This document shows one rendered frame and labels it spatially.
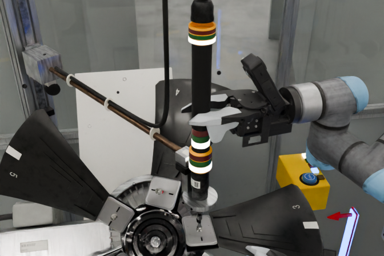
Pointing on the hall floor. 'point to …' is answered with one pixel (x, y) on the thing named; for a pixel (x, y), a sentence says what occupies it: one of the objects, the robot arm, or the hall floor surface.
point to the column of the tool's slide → (27, 97)
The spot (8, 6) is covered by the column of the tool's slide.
